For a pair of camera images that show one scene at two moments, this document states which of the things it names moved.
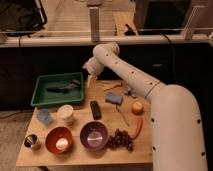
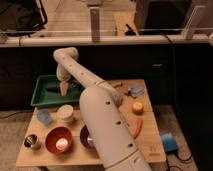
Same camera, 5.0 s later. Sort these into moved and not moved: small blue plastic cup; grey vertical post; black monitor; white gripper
Moved: white gripper
Not moved: grey vertical post; black monitor; small blue plastic cup
